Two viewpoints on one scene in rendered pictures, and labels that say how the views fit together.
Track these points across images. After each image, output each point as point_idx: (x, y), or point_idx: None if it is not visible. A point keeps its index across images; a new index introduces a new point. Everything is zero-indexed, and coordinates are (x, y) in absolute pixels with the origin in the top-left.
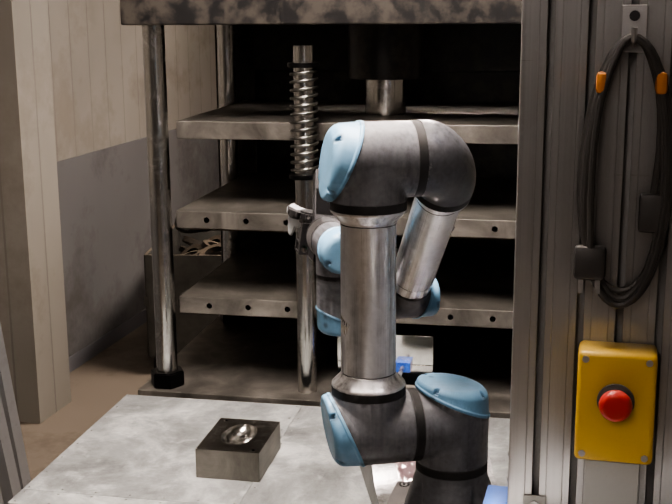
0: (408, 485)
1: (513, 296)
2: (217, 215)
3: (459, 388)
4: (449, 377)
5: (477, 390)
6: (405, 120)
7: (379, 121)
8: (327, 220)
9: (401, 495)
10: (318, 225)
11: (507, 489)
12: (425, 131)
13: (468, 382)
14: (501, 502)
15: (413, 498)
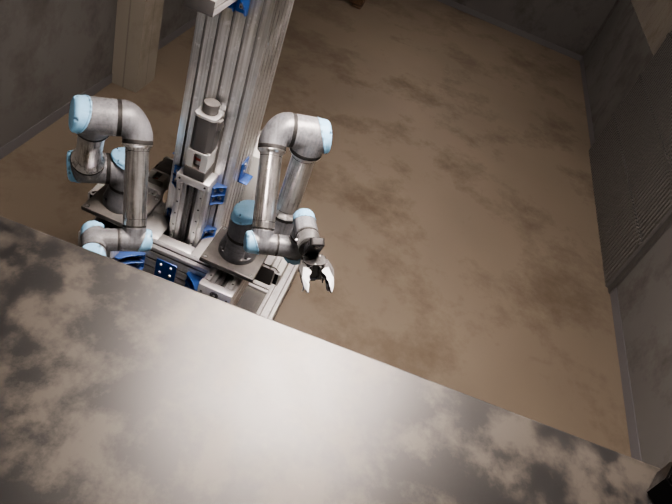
0: (249, 274)
1: (268, 98)
2: None
3: (248, 202)
4: (249, 212)
5: (240, 202)
6: (299, 116)
7: (311, 118)
8: (312, 229)
9: (253, 268)
10: (316, 231)
11: (241, 180)
12: (286, 127)
13: (242, 208)
14: (246, 175)
15: None
